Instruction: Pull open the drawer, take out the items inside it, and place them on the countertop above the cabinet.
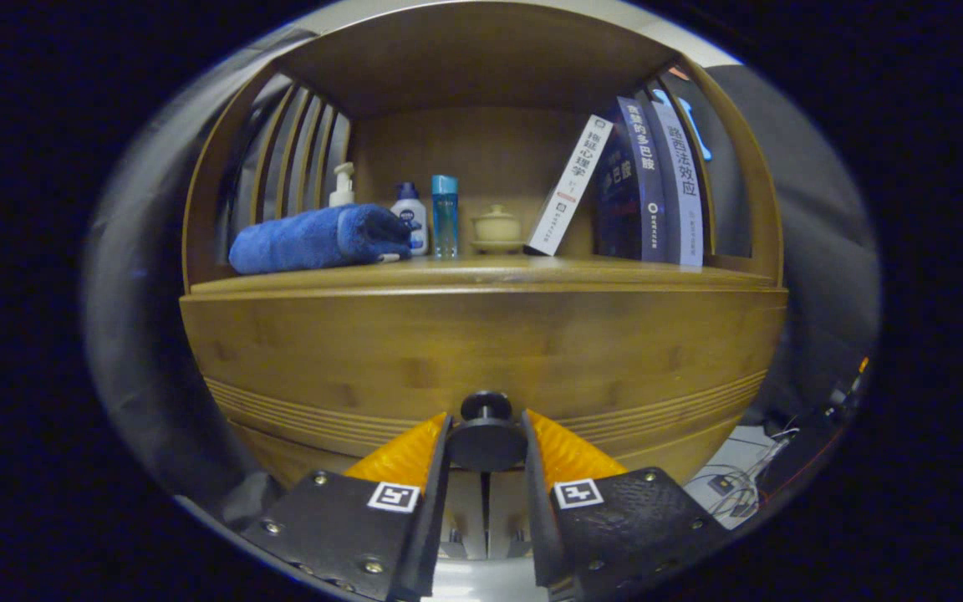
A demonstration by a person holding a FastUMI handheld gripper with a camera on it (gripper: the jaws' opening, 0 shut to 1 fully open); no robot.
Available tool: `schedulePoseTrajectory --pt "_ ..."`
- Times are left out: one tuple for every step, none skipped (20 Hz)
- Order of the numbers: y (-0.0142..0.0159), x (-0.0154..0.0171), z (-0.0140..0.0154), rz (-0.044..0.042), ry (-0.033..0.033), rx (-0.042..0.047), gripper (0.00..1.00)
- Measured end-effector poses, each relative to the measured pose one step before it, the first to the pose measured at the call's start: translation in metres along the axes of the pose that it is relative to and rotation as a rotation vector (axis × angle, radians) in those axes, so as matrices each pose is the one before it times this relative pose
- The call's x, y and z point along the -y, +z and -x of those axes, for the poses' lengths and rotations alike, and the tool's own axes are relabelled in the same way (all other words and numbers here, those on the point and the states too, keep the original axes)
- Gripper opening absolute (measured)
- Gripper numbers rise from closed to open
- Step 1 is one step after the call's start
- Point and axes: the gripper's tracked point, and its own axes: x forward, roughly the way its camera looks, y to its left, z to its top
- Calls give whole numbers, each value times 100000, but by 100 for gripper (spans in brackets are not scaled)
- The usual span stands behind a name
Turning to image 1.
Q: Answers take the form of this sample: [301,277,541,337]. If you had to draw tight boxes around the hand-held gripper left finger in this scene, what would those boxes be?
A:
[241,411,454,602]

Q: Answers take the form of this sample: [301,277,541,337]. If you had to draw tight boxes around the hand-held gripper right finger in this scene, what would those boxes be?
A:
[520,409,731,602]

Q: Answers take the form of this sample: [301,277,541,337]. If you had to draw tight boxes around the wooden countertop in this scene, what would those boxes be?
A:
[189,253,783,295]

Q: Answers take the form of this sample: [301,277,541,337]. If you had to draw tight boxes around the wooden cabinet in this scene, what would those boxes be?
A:
[179,0,789,563]

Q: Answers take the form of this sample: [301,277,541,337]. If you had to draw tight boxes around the beige lidded bowl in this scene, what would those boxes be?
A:
[471,204,524,255]

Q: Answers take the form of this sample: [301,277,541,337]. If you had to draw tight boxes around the clear blue bottle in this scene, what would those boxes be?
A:
[431,174,460,259]

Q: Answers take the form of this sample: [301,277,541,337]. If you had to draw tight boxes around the blue rolled towel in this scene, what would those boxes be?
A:
[228,203,414,276]

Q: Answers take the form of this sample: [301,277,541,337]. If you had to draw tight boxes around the white bottle with blue cap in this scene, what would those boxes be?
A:
[390,182,430,257]

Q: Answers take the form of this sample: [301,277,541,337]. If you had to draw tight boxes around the spare orange and black gripper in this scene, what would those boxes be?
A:
[820,355,871,419]

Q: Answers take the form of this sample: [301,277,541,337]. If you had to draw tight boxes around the white book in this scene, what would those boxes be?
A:
[525,115,614,257]

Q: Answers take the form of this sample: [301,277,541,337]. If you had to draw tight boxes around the white pump bottle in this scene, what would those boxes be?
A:
[329,161,356,208]

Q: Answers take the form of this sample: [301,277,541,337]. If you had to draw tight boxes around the dark blue book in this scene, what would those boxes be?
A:
[594,96,668,263]

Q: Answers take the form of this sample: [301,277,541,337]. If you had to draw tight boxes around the grey book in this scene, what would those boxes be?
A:
[649,100,705,268]

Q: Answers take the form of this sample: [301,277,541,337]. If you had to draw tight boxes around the black backdrop cloth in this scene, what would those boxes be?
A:
[84,25,879,503]

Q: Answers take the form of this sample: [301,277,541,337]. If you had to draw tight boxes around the black floor cables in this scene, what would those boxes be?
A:
[686,426,800,519]

